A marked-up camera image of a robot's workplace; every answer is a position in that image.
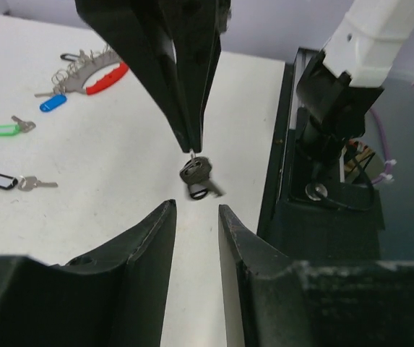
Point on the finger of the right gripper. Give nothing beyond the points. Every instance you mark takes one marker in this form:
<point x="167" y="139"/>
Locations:
<point x="195" y="28"/>
<point x="134" y="30"/>

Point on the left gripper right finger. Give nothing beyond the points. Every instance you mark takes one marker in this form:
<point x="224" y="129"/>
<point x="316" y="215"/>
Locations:
<point x="272" y="300"/>

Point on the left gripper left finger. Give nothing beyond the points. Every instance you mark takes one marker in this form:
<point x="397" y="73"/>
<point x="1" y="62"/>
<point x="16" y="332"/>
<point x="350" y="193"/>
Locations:
<point x="113" y="295"/>

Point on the keys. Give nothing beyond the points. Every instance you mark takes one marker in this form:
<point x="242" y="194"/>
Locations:
<point x="196" y="176"/>

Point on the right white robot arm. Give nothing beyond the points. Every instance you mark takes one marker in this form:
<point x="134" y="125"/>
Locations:
<point x="173" y="48"/>

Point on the blue tag key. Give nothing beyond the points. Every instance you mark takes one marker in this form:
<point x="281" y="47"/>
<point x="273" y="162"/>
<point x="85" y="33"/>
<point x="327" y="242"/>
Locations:
<point x="54" y="100"/>

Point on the green tag key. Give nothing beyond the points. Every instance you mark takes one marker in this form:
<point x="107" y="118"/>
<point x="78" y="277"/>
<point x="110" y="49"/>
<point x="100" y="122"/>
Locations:
<point x="18" y="127"/>

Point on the black tag key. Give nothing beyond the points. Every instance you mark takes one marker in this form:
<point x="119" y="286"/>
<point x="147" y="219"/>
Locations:
<point x="24" y="183"/>

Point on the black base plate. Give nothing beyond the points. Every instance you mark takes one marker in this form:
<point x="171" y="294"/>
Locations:
<point x="289" y="220"/>

